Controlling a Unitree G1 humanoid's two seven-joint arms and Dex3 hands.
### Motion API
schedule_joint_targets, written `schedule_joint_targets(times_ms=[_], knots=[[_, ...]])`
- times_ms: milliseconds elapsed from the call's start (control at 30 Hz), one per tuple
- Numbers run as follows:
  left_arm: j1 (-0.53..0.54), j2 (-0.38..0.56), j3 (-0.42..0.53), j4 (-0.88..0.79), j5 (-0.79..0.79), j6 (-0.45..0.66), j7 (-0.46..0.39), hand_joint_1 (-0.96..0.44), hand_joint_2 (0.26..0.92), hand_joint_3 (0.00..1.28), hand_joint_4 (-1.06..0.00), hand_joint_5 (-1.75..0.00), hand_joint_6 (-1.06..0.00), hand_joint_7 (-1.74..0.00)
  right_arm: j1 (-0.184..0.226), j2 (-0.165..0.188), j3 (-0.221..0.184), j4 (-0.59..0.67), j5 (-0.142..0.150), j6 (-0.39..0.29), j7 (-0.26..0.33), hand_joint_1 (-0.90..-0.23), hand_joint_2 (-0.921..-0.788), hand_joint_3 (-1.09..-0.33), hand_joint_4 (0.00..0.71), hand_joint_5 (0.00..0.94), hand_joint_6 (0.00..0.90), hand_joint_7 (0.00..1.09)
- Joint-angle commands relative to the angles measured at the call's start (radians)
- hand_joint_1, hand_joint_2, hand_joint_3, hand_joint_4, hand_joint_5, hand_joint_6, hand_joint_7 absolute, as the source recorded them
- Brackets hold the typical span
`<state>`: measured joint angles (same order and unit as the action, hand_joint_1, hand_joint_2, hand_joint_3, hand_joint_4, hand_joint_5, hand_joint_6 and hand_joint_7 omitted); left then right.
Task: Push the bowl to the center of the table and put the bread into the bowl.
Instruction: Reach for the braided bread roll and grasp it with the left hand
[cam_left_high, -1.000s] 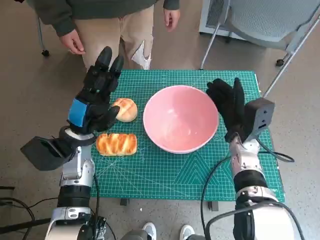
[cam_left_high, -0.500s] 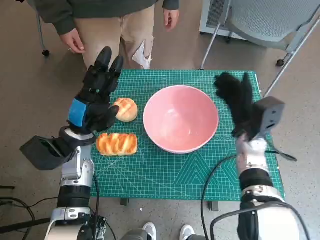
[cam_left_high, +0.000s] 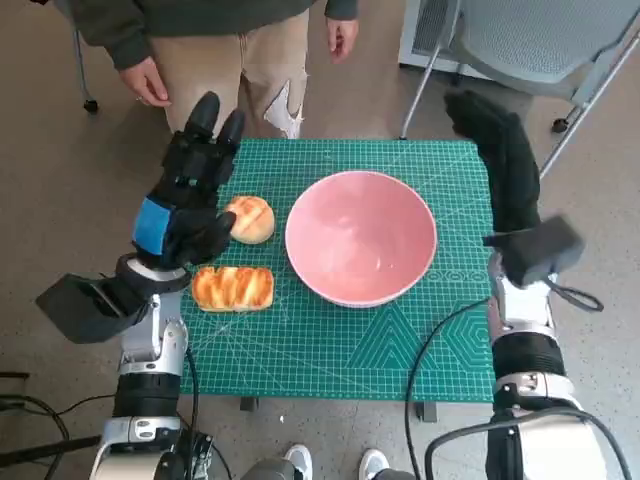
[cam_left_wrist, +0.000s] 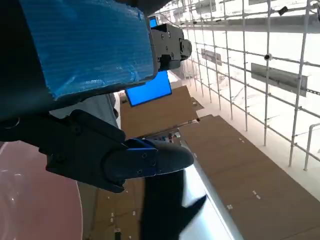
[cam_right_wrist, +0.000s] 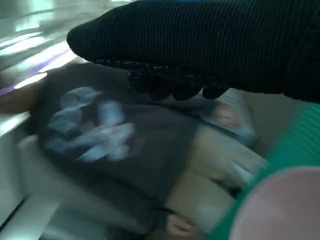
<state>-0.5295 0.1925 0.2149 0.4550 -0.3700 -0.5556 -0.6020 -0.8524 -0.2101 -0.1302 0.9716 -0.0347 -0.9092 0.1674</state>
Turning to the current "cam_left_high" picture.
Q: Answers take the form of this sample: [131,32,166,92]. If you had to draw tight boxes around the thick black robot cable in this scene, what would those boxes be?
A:
[423,407,629,480]

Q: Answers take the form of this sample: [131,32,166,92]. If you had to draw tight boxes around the grey mesh chair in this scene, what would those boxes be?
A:
[399,0,640,181]

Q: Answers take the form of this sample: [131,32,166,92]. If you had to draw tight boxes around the black floor bar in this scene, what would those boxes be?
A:
[0,434,104,466]

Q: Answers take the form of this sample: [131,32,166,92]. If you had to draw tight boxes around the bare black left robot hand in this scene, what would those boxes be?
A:
[131,91,247,270]

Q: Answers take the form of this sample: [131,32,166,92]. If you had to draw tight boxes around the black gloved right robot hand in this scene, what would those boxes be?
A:
[443,89,544,235]

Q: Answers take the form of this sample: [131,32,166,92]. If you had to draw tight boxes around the person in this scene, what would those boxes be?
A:
[52,0,361,141]

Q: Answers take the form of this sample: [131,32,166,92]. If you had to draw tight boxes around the pink bowl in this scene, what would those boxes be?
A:
[284,170,439,309]

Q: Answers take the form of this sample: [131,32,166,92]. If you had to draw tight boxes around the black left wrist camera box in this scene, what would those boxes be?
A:
[35,272,151,345]

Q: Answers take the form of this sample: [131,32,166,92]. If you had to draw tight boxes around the rectangular striped toy bread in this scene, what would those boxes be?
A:
[192,265,275,314]

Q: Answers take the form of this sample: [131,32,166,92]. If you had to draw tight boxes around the white perforated cabinet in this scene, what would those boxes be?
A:
[398,0,496,76]

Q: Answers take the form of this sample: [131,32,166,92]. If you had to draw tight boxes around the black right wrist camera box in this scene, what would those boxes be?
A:
[483,214,586,289]

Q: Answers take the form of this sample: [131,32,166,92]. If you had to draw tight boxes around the round toy bread bun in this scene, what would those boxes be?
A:
[223,195,276,245]

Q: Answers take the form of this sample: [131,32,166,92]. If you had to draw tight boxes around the person's left hand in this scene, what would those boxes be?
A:
[325,17,360,65]

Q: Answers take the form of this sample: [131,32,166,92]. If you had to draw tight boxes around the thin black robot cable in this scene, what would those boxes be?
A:
[403,297,494,480]

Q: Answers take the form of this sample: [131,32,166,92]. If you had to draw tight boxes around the green cutting mat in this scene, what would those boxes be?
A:
[177,137,496,404]

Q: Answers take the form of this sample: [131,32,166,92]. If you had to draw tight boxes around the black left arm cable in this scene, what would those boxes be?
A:
[183,347,200,436]

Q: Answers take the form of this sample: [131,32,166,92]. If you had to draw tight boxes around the person's right hand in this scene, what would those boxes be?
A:
[118,55,173,107]

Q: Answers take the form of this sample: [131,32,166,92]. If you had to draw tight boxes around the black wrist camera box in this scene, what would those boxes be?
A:
[35,272,151,345]
[483,214,586,289]

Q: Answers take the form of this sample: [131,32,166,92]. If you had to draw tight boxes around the white shoe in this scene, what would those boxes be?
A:
[359,448,391,480]
[284,443,315,480]

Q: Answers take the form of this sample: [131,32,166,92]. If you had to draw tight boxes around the black floor cable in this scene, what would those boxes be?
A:
[0,392,119,480]

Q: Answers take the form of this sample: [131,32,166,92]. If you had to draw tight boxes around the grey chair with castors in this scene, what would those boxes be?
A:
[72,29,100,114]

